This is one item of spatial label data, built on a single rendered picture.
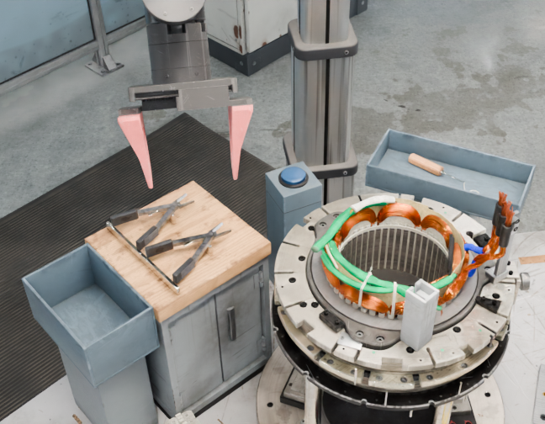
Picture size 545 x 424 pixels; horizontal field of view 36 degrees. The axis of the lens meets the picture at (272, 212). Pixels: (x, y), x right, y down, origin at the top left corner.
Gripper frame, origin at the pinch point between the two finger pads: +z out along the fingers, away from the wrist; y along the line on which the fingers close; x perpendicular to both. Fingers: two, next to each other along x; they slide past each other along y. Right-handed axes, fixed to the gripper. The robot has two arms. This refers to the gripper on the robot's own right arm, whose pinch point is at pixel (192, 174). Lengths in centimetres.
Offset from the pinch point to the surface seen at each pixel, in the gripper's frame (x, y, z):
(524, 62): 261, 145, 3
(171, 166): 221, -7, 27
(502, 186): 47, 50, 14
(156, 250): 32.7, -6.1, 14.6
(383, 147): 55, 33, 6
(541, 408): 35, 50, 47
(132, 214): 39.2, -9.2, 10.3
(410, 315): 10.5, 23.9, 20.9
